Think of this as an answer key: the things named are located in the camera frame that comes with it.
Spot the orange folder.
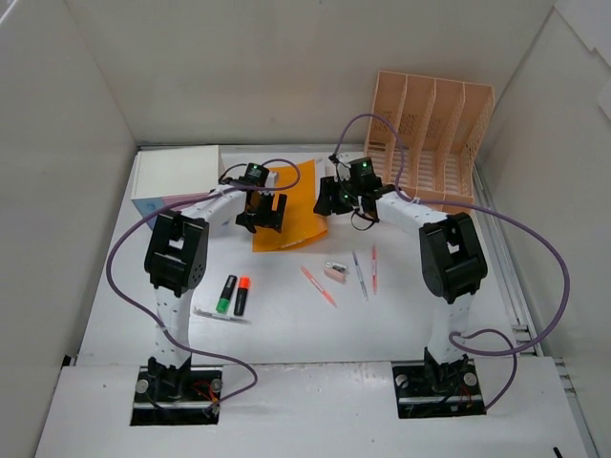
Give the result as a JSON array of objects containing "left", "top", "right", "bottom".
[{"left": 252, "top": 158, "right": 328, "bottom": 253}]

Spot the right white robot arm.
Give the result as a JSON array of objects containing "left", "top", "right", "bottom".
[{"left": 313, "top": 156, "right": 488, "bottom": 393}]

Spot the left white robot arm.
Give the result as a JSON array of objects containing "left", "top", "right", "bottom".
[{"left": 144, "top": 163, "right": 287, "bottom": 401}]

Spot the red clear pen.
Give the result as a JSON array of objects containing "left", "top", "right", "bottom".
[{"left": 371, "top": 244, "right": 378, "bottom": 295}]

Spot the orange cap black highlighter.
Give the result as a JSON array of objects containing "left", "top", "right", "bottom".
[{"left": 233, "top": 277, "right": 251, "bottom": 317}]

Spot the peach file organizer rack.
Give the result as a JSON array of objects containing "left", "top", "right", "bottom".
[{"left": 365, "top": 71, "right": 495, "bottom": 214}]

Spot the blue clear pen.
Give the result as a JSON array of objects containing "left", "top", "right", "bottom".
[{"left": 351, "top": 250, "right": 369, "bottom": 302}]

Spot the pink pen left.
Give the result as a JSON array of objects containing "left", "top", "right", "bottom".
[{"left": 300, "top": 266, "right": 337, "bottom": 307}]

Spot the green cap black highlighter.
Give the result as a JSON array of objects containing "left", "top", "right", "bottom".
[{"left": 216, "top": 275, "right": 238, "bottom": 314}]

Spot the white drawer box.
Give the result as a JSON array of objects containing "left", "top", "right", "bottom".
[{"left": 131, "top": 145, "right": 223, "bottom": 217}]

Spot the clear dark pen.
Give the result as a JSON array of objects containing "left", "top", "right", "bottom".
[{"left": 193, "top": 307, "right": 251, "bottom": 325}]

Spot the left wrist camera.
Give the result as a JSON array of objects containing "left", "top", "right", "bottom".
[{"left": 264, "top": 171, "right": 278, "bottom": 188}]

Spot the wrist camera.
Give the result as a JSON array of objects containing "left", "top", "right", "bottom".
[
  {"left": 328, "top": 153, "right": 350, "bottom": 181},
  {"left": 264, "top": 171, "right": 278, "bottom": 188}
]

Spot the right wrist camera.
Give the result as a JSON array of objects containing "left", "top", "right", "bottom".
[{"left": 328, "top": 153, "right": 350, "bottom": 181}]

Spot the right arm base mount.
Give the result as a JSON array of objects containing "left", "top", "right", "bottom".
[{"left": 391, "top": 356, "right": 486, "bottom": 420}]

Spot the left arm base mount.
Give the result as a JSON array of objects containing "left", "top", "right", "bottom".
[{"left": 130, "top": 366, "right": 223, "bottom": 427}]

